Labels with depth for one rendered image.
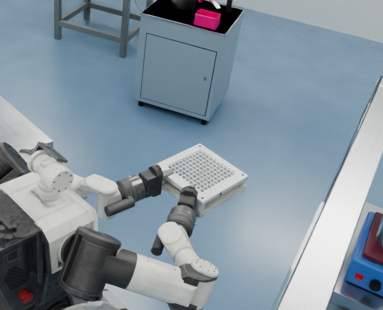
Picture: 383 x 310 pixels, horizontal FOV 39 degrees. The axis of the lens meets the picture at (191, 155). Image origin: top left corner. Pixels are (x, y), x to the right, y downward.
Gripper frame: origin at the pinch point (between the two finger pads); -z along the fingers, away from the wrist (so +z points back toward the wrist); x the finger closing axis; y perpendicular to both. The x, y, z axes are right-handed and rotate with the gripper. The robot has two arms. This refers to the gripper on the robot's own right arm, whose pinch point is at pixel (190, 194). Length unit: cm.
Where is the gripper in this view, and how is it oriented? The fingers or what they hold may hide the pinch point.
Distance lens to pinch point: 182.2
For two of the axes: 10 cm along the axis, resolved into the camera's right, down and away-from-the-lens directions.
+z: -2.1, 5.6, -8.0
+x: -1.2, 8.0, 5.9
